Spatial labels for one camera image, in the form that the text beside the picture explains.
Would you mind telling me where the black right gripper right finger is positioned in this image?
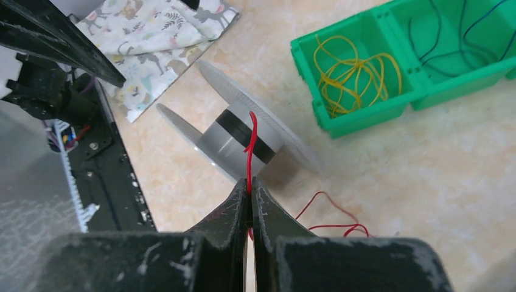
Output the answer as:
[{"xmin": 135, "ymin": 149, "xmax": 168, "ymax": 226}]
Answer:
[{"xmin": 250, "ymin": 178, "xmax": 453, "ymax": 291}]

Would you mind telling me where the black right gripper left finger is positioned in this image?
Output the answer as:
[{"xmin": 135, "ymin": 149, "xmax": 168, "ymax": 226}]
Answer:
[{"xmin": 26, "ymin": 179, "xmax": 248, "ymax": 291}]

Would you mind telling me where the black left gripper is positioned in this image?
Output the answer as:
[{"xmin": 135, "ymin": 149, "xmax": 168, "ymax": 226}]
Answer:
[{"xmin": 1, "ymin": 1, "xmax": 126, "ymax": 121}]

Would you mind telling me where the grey cable spool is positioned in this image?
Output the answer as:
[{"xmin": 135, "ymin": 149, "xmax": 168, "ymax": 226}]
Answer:
[{"xmin": 156, "ymin": 61, "xmax": 324, "ymax": 181}]

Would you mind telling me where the white animal print cloth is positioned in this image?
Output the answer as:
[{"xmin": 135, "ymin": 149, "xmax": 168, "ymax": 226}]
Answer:
[{"xmin": 76, "ymin": 0, "xmax": 240, "ymax": 122}]

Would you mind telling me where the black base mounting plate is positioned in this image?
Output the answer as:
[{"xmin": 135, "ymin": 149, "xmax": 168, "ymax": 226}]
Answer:
[{"xmin": 61, "ymin": 80, "xmax": 156, "ymax": 232}]

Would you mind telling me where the green compartment bin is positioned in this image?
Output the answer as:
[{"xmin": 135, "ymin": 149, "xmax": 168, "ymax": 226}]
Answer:
[{"xmin": 291, "ymin": 1, "xmax": 515, "ymax": 139}]

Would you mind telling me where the yellow cable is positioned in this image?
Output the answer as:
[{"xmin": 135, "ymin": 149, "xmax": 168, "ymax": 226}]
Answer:
[{"xmin": 313, "ymin": 34, "xmax": 403, "ymax": 119}]

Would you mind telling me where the dark blue cable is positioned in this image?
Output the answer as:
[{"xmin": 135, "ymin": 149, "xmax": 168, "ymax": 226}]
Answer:
[{"xmin": 408, "ymin": 0, "xmax": 513, "ymax": 78}]

